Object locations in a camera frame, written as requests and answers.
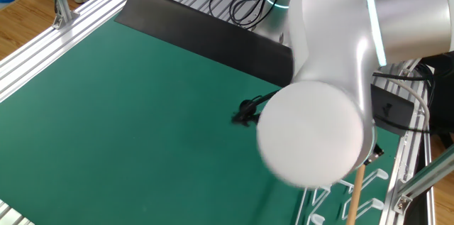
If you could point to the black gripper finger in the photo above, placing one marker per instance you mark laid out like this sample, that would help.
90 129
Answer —
375 154

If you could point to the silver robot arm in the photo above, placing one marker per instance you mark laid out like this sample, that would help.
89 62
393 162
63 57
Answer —
312 132

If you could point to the black computer case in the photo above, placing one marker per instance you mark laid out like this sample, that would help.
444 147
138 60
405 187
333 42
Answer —
443 93

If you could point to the black mat strip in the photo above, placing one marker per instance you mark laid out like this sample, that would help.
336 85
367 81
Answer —
195 30

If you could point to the green table mat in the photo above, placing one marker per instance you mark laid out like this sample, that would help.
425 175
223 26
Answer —
106 129

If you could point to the aluminium profile table frame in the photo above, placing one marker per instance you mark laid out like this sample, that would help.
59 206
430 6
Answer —
35 61

